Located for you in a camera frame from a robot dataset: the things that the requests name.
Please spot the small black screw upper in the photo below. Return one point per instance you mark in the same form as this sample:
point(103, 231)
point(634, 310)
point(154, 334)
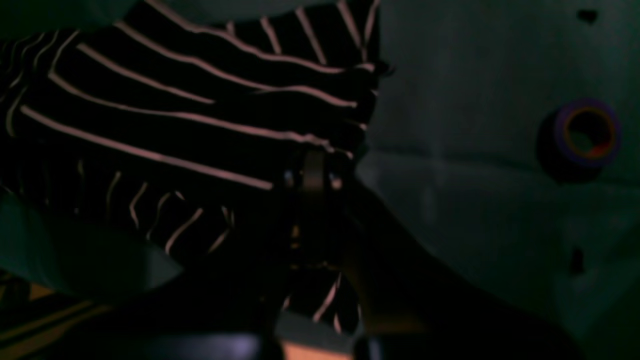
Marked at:
point(588, 16)

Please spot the navy white striped t-shirt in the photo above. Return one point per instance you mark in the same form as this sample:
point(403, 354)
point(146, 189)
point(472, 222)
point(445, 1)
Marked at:
point(166, 129)

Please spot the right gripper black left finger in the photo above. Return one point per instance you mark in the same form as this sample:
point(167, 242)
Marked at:
point(305, 171)

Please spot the purple tape roll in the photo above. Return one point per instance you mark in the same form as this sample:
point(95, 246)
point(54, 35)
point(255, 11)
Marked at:
point(578, 140)

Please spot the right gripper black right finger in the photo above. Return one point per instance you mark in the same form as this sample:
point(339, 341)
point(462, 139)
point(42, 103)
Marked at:
point(416, 308)

